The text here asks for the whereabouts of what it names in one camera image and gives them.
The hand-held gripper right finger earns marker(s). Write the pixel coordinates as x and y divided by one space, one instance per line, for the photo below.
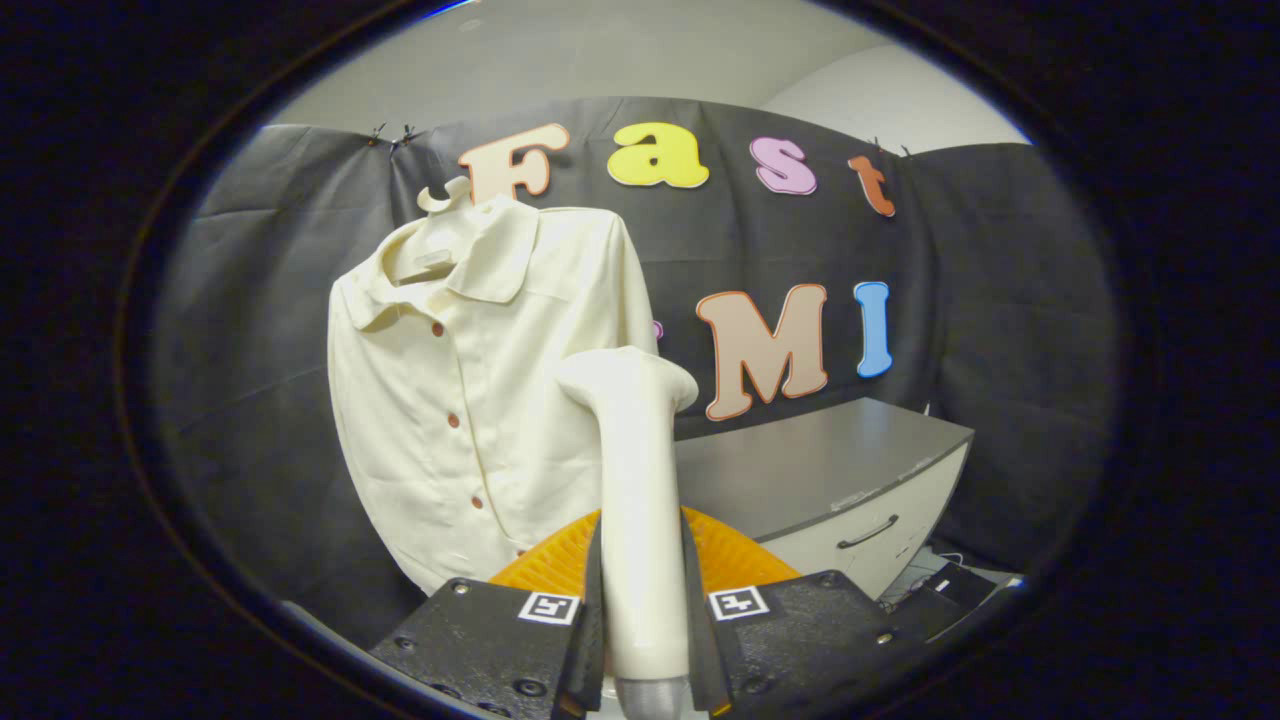
790 640

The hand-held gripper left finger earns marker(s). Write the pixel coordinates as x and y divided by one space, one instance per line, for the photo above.
500 640

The white garment steamer head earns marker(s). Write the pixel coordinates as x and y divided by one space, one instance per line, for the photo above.
640 500

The cream button-up shirt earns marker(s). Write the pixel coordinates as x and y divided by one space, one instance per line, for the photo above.
450 400

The white clothes hanger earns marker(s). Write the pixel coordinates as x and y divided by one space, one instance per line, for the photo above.
445 235

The white cabinet with grey top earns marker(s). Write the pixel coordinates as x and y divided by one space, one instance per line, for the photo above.
800 470

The black box on floor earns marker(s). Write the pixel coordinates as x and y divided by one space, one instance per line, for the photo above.
960 595

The black backdrop cloth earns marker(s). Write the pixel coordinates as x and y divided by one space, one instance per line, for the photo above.
250 350

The ceiling strip light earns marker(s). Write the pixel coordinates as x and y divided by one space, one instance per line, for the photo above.
450 8

